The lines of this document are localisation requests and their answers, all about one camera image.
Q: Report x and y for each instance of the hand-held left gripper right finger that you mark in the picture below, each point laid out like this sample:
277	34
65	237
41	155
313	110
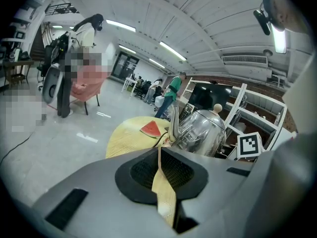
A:
213	182

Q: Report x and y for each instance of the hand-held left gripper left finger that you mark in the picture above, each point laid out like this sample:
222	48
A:
99	195

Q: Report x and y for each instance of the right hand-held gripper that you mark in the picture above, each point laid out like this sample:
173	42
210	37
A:
250	145

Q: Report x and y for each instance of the stainless steel kettle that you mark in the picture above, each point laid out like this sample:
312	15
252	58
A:
203	130

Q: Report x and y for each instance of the white metal shelf unit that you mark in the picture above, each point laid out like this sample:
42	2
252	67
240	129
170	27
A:
244	95

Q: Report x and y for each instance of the round wooden table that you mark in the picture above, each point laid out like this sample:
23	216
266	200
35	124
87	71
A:
123	137

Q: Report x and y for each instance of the black flat screen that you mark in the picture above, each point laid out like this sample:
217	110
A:
210	95

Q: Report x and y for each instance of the person's white shirt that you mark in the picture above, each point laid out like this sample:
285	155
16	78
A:
302	95

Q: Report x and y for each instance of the black remote control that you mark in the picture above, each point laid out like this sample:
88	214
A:
185	111

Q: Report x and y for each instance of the red watermelon slice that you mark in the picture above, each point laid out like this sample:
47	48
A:
151	129

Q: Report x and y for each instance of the white ceiling air conditioner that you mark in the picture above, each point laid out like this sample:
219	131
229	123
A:
245	59

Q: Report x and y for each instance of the pink folding chair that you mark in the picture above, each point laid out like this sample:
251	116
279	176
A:
86	88

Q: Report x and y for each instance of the ceiling light tube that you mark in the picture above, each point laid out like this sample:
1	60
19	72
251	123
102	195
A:
127	49
121	25
173	49
280	38
156	63

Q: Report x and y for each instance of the black office chair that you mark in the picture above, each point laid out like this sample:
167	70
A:
142	90

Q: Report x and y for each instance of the small white table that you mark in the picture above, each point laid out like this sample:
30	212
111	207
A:
128	79

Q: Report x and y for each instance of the grey oval shell device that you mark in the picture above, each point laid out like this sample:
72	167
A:
49	78

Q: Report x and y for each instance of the black double door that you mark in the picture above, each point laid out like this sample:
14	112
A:
123	66

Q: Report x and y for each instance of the person's head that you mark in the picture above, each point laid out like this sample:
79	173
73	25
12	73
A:
284	11

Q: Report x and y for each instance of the black head-mounted camera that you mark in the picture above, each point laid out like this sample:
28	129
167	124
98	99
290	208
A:
262	22

